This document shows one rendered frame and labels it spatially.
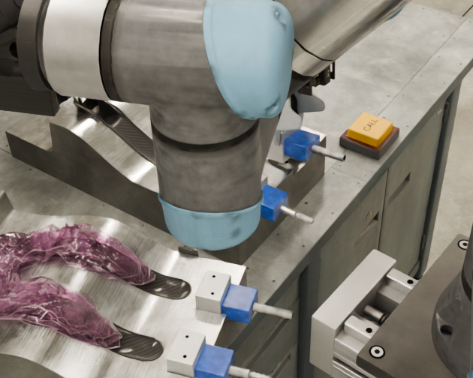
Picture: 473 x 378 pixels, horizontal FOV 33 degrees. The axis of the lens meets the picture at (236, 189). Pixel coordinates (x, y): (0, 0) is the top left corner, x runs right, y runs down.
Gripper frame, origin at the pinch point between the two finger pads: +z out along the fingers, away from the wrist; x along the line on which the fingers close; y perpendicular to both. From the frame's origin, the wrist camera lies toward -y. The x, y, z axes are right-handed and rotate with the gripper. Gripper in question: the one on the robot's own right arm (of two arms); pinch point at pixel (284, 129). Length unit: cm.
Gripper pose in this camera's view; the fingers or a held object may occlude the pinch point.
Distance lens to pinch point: 126.3
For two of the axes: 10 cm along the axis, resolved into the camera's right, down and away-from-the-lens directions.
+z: 0.6, 8.6, 5.1
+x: 5.8, -4.5, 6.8
